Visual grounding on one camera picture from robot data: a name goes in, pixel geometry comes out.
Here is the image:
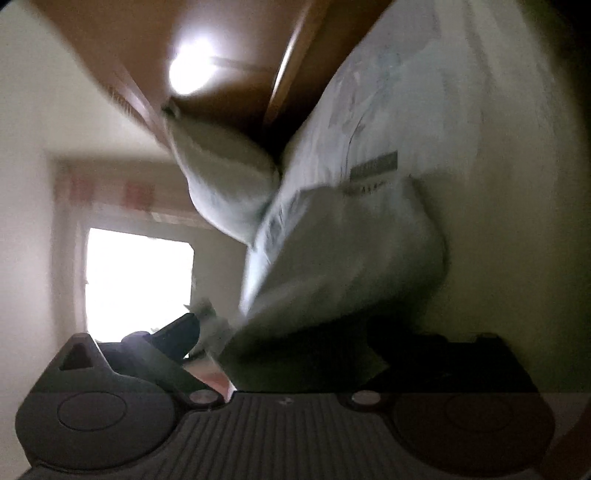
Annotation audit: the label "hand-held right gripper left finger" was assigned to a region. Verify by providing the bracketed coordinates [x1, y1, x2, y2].
[55, 313, 222, 409]

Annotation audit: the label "pale printed pillow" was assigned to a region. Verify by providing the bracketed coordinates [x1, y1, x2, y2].
[161, 104, 282, 245]

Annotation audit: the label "bed with striped sheet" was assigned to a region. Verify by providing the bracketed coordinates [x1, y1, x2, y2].
[240, 0, 591, 398]

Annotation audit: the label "wooden headboard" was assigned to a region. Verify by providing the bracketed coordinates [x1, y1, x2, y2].
[37, 0, 393, 158]

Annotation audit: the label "light grey pants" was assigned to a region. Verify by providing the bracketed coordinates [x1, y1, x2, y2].
[217, 178, 448, 393]

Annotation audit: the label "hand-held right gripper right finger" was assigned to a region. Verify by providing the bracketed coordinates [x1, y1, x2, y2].
[346, 330, 540, 411]

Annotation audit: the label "pink striped curtain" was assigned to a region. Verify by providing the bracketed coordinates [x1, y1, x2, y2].
[53, 164, 218, 232]

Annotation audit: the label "window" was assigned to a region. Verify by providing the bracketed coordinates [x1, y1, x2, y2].
[81, 224, 197, 342]

